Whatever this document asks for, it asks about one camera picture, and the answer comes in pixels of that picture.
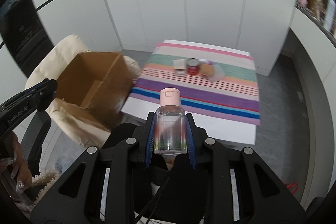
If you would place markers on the black display cabinet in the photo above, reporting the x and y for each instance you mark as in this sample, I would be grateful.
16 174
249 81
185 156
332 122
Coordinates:
23 34

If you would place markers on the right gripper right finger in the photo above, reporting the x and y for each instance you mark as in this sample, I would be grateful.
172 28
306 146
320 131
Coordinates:
240 186

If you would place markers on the clear square plastic case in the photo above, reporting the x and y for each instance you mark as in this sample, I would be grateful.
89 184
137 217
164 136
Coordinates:
217 75

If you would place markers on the white round compact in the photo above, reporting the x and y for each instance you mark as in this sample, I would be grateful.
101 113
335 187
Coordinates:
204 61

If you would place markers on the person left hand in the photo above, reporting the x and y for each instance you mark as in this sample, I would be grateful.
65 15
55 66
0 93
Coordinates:
20 166

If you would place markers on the orange white carton box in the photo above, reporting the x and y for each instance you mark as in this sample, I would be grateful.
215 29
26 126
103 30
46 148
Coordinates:
179 66

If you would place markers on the clear bottle pink cap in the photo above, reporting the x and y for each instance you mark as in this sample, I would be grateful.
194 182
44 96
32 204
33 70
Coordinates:
170 124

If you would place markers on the brown cardboard box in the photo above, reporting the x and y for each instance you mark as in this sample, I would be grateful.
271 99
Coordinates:
94 87

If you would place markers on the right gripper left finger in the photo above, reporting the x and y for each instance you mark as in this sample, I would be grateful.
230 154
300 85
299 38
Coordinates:
102 186

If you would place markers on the striped colourful cloth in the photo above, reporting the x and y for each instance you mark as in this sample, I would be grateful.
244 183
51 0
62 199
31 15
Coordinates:
234 97

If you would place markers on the tan teardrop makeup sponge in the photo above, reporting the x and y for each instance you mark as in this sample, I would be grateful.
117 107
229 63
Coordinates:
207 70

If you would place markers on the red tin can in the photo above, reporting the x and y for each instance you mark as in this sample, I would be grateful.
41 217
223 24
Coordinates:
192 66

